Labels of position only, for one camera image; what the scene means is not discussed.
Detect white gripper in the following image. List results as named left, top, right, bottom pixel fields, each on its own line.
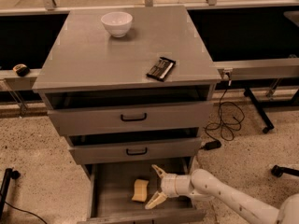
left=145, top=164, right=192, bottom=210

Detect yellow sponge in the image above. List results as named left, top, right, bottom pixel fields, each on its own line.
left=132, top=179, right=149, bottom=203

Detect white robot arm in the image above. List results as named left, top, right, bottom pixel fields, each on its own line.
left=145, top=164, right=299, bottom=224

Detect grey middle drawer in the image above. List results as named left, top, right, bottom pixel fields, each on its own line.
left=69, top=137, right=201, bottom=164

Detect grey drawer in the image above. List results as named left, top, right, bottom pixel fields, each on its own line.
left=69, top=137, right=201, bottom=164
left=78, top=158, right=206, bottom=224
left=48, top=102, right=213, bottom=136

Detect grey bottom drawer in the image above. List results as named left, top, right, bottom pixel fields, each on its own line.
left=78, top=158, right=206, bottom=224

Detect grey top drawer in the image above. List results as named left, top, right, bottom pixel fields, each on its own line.
left=48, top=102, right=213, bottom=136

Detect grey drawer cabinet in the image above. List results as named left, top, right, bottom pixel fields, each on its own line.
left=32, top=5, right=222, bottom=224

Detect black power adapter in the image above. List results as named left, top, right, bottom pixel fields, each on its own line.
left=203, top=140, right=221, bottom=150

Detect black caster wheel right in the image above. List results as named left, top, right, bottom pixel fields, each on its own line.
left=271, top=165, right=299, bottom=177

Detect black table leg with caster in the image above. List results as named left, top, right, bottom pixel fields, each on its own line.
left=244, top=88, right=274, bottom=133

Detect black stand leg left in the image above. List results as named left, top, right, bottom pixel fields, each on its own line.
left=0, top=168, right=21, bottom=219

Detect white ceramic bowl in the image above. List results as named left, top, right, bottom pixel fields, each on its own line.
left=101, top=11, right=133, bottom=37

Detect black yellow tape measure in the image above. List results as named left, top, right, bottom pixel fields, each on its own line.
left=13, top=63, right=30, bottom=77

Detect black middle drawer handle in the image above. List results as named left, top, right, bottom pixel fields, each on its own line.
left=126, top=147, right=148, bottom=156

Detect black drawer handle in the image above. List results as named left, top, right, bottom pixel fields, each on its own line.
left=121, top=113, right=148, bottom=122
left=126, top=147, right=148, bottom=156

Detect black top drawer handle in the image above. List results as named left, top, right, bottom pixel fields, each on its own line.
left=121, top=113, right=148, bottom=122

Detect black power cable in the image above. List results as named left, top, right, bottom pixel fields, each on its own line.
left=204, top=77, right=246, bottom=143

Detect silver cable clamp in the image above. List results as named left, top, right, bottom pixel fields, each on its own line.
left=221, top=68, right=233, bottom=79

